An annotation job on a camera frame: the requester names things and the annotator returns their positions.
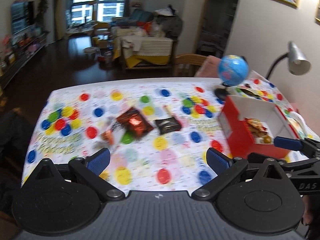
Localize small beige stick snack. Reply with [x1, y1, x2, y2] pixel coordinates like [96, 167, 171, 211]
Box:
[163, 105, 175, 118]

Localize dark chocolate snack packet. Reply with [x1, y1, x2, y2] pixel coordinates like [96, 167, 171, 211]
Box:
[155, 117, 182, 135]

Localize tissue pack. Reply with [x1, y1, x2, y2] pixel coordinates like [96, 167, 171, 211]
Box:
[289, 111, 313, 139]

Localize silver gooseneck desk lamp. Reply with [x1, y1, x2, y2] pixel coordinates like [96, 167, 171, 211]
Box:
[265, 41, 311, 80]

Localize red white cardboard box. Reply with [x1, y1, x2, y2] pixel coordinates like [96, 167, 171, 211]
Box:
[217, 95, 298, 159]

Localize wooden chair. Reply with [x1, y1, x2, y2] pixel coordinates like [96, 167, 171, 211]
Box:
[173, 54, 207, 77]

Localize wall television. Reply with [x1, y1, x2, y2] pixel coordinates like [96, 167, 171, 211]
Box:
[11, 1, 35, 34]

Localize small white stool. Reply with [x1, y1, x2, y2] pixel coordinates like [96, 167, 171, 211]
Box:
[83, 47, 100, 59]

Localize shiny orange-brown snack bag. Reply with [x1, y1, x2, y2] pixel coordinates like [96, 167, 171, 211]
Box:
[116, 107, 153, 139]

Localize colourful balloon tablecloth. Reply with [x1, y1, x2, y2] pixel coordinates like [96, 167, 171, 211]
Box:
[22, 70, 320, 193]

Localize green gold snack wrapper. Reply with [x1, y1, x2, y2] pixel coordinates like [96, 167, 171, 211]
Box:
[240, 83, 261, 100]

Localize round coffee table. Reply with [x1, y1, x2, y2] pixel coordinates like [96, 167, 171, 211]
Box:
[65, 22, 97, 38]

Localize sofa with cream cover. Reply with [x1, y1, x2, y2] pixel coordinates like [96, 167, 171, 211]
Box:
[111, 4, 183, 71]

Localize yellow round wrapped snack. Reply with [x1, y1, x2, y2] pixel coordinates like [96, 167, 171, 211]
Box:
[260, 135, 273, 144]

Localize long low tv cabinet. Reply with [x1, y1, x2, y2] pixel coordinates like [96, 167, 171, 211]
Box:
[1, 31, 48, 89]

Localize small blue globe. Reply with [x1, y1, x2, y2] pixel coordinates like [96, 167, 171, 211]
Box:
[214, 55, 249, 101]

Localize orange snack packets in box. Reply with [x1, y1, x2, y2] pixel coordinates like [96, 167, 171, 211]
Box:
[244, 118, 268, 138]

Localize white black snack packet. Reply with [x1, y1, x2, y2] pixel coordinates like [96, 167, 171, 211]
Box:
[101, 119, 126, 146]

